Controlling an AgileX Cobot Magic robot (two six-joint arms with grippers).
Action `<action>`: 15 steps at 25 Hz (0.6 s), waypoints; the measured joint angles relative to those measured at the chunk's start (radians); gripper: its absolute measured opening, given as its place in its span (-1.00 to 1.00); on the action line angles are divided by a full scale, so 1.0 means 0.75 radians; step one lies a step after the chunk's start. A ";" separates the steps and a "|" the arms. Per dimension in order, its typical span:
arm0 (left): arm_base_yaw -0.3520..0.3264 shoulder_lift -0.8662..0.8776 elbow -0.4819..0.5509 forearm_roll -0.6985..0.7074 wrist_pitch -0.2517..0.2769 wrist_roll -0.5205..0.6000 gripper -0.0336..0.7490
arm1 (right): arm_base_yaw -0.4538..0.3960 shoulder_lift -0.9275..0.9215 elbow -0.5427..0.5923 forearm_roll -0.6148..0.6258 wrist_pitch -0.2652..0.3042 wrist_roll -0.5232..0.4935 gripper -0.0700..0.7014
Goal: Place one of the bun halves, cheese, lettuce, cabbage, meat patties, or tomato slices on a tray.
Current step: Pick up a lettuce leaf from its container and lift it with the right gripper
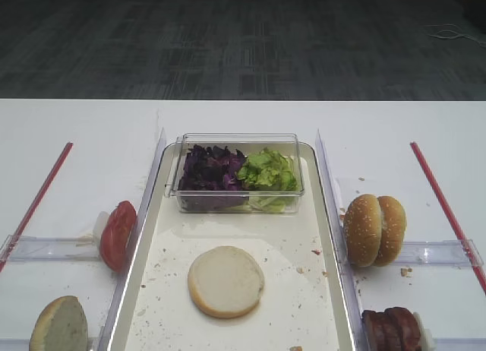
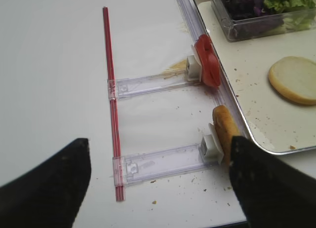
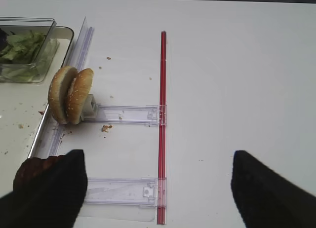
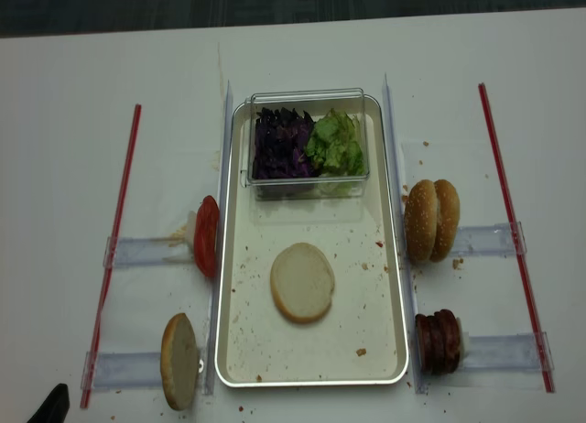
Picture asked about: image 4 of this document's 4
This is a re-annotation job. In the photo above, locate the green lettuce in container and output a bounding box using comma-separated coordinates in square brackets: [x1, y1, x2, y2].
[305, 109, 365, 177]

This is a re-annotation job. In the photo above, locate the red tomato slice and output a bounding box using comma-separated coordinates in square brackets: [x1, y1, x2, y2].
[193, 195, 220, 279]

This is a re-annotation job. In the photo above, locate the stack of meat patties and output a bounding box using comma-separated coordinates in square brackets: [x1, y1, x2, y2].
[415, 309, 463, 375]

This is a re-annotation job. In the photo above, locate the clear plastic salad container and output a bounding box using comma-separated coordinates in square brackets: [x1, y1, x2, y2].
[240, 88, 370, 200]

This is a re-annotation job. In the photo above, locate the shredded purple cabbage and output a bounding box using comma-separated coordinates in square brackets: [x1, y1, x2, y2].
[252, 107, 319, 179]

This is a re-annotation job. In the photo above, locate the bun bottom on tray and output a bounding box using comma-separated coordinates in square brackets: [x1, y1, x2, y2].
[270, 243, 335, 324]

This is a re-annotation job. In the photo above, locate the white rectangular metal tray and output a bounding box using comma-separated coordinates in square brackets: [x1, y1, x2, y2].
[215, 95, 408, 387]

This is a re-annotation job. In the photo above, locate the white onion slice left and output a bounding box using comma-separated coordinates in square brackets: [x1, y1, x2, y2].
[184, 211, 197, 249]

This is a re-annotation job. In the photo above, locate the sesame bun left of pair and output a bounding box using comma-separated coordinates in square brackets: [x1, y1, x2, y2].
[404, 179, 439, 262]

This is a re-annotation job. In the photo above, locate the sesame bun of pair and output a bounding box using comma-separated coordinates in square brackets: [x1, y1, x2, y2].
[404, 179, 439, 262]
[430, 179, 460, 262]

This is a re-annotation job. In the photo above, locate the sesame bun right of pair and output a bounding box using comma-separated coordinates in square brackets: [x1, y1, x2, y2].
[430, 179, 460, 262]

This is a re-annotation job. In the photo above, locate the upper left clear holder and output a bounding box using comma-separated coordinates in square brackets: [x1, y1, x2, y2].
[103, 237, 194, 269]

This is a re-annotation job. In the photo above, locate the clear holder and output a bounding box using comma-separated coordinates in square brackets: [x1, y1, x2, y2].
[81, 352, 162, 391]
[103, 237, 194, 269]
[459, 332, 555, 372]
[449, 222, 526, 257]

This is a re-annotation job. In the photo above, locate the bun half lower left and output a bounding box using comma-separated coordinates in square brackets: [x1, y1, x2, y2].
[160, 313, 200, 411]

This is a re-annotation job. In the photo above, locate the left red strip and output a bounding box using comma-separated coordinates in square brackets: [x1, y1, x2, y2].
[80, 103, 142, 409]

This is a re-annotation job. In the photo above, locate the red strip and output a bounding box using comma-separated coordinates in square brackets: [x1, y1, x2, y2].
[478, 82, 556, 394]
[80, 103, 142, 409]

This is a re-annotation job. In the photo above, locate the upper right clear holder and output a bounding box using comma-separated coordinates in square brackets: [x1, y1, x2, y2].
[449, 222, 526, 257]

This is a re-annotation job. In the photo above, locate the right red strip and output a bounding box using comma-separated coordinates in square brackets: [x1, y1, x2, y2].
[478, 82, 556, 394]

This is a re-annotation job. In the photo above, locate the lower left clear holder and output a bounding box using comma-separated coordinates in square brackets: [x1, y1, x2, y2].
[81, 352, 162, 391]

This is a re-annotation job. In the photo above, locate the lower right clear holder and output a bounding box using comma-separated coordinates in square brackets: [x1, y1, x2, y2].
[459, 332, 555, 372]

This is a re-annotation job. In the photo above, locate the black object bottom left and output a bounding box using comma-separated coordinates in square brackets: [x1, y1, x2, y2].
[28, 383, 70, 423]

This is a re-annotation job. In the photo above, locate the right clear acrylic rail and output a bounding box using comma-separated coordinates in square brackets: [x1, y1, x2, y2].
[382, 74, 428, 395]

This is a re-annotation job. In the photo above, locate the clear acrylic rail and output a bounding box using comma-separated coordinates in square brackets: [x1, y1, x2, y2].
[203, 82, 233, 396]
[382, 74, 428, 395]

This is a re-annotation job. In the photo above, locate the left clear acrylic rail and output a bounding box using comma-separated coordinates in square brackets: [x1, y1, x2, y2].
[203, 82, 233, 396]

